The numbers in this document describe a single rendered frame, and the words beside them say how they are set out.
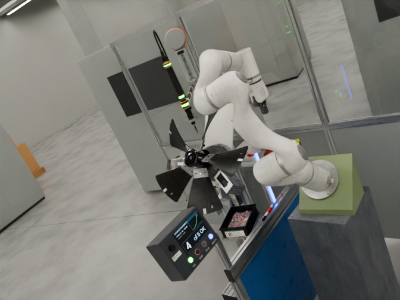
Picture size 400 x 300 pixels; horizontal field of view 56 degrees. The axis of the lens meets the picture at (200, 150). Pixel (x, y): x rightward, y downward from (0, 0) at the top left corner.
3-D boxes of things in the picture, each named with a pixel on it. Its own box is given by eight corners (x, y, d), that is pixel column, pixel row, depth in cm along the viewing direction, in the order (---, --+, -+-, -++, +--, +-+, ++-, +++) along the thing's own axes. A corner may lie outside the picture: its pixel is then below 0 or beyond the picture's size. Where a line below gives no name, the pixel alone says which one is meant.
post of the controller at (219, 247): (227, 264, 186) (212, 232, 179) (232, 265, 184) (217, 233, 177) (224, 268, 184) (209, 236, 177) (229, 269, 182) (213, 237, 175)
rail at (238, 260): (302, 180, 245) (297, 169, 242) (307, 180, 242) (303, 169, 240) (228, 281, 186) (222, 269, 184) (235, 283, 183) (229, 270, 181)
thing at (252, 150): (245, 152, 305) (240, 140, 302) (262, 150, 294) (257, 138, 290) (234, 163, 294) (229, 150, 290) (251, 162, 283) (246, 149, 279)
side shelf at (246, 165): (244, 155, 308) (243, 152, 307) (283, 152, 283) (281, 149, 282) (229, 171, 292) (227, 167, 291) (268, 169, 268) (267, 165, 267)
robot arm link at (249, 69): (239, 81, 184) (256, 75, 179) (229, 55, 179) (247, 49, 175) (244, 75, 190) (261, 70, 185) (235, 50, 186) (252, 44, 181)
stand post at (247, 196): (273, 262, 306) (219, 137, 269) (283, 263, 300) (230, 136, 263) (271, 266, 303) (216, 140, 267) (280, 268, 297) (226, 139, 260)
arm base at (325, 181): (342, 162, 176) (325, 153, 163) (335, 202, 174) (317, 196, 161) (305, 158, 189) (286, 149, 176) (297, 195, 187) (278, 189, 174)
